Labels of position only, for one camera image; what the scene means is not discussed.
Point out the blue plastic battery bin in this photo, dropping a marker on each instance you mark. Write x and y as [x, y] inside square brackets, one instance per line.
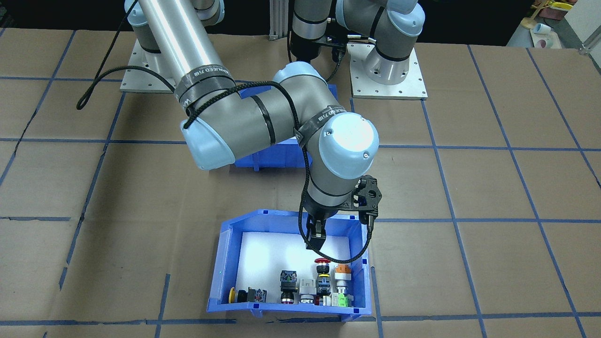
[277, 157]

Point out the blue plastic button bin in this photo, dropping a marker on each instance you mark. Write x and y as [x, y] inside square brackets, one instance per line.
[272, 310]

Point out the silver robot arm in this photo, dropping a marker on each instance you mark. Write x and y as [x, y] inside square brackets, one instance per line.
[394, 42]
[263, 117]

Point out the red mushroom stop button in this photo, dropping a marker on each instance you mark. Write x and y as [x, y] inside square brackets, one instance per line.
[322, 270]

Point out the white silver push button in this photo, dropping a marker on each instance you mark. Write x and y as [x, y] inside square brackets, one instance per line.
[307, 286]

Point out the white tray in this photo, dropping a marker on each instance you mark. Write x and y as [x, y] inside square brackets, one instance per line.
[521, 37]

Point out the wooden utensil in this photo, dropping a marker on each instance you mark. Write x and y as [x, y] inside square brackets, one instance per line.
[528, 21]

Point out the white blue cup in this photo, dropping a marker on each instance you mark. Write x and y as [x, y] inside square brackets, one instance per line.
[540, 28]

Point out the pink white cup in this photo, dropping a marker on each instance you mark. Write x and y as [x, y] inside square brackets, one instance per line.
[544, 43]

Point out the yellow object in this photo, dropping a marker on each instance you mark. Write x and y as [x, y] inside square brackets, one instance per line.
[561, 5]

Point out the metal profile bar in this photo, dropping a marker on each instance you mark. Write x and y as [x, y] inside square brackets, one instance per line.
[590, 46]

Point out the aluminium frame post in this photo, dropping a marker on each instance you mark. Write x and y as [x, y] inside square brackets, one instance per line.
[279, 23]

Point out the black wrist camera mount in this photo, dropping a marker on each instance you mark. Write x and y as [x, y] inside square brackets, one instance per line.
[371, 190]
[340, 43]

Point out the orange push button switch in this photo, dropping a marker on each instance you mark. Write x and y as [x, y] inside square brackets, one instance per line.
[342, 270]

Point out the black switch block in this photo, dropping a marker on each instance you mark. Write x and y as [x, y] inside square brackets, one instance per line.
[287, 279]

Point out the green push button switch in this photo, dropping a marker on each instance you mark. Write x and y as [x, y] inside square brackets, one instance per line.
[345, 300]

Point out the yellow push button switch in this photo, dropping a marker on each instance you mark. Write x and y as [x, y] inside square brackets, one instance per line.
[246, 295]

